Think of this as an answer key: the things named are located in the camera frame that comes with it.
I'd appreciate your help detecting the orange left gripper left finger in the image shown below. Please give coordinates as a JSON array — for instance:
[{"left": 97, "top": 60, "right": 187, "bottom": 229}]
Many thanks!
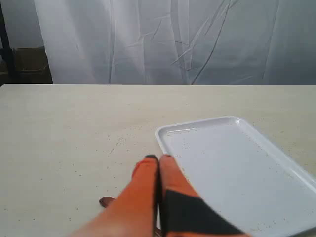
[{"left": 70, "top": 155, "right": 158, "bottom": 237}]

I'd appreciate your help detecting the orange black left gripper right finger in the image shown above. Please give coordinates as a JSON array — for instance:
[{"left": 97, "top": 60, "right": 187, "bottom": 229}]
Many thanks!
[{"left": 159, "top": 155, "right": 248, "bottom": 237}]

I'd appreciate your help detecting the white plastic tray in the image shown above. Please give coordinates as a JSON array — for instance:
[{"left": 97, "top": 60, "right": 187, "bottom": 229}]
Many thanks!
[{"left": 156, "top": 116, "right": 316, "bottom": 237}]

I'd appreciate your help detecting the white backdrop curtain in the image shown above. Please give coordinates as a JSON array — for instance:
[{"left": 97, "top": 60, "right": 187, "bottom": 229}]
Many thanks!
[{"left": 35, "top": 0, "right": 316, "bottom": 85}]

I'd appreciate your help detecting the brown cardboard box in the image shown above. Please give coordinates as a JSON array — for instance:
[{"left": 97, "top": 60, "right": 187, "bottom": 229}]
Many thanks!
[{"left": 13, "top": 47, "right": 53, "bottom": 84}]

